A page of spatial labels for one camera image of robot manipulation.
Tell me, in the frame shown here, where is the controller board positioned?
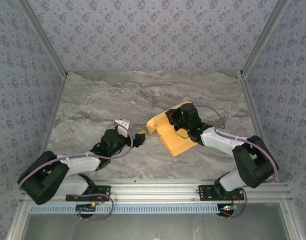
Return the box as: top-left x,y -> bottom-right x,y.
76,202 -> 99,217
219,203 -> 238,217

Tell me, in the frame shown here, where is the left aluminium side rail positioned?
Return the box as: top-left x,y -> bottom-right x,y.
31,73 -> 68,182

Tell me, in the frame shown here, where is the orange paper box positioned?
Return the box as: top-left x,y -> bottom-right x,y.
146,100 -> 197,158

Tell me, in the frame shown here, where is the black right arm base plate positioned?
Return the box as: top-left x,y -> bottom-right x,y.
197,184 -> 244,202

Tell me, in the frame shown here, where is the aluminium frame post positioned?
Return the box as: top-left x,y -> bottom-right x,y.
17,0 -> 69,77
239,0 -> 291,76

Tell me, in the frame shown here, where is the grey metal shelf panel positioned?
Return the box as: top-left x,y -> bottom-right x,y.
22,212 -> 291,240

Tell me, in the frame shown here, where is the right aluminium frame post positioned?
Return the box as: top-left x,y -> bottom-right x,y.
239,0 -> 291,76

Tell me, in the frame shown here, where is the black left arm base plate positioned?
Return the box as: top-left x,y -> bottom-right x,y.
65,185 -> 111,202

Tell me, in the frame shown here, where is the left aluminium frame post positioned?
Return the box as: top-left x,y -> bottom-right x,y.
17,0 -> 69,77

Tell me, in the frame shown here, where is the aluminium side rail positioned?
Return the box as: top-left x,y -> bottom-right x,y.
239,71 -> 279,182
31,73 -> 68,182

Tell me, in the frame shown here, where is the aluminium mounting rail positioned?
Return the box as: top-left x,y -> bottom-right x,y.
20,178 -> 292,203

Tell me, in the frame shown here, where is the perforated blue cable duct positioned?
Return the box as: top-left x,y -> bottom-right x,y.
29,202 -> 221,215

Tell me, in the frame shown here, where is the right aluminium side rail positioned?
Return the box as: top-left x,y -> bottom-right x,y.
239,71 -> 279,182

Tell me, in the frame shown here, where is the left controller board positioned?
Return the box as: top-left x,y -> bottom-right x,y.
76,202 -> 99,217

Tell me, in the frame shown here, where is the right controller board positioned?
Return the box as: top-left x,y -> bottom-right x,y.
219,203 -> 238,217

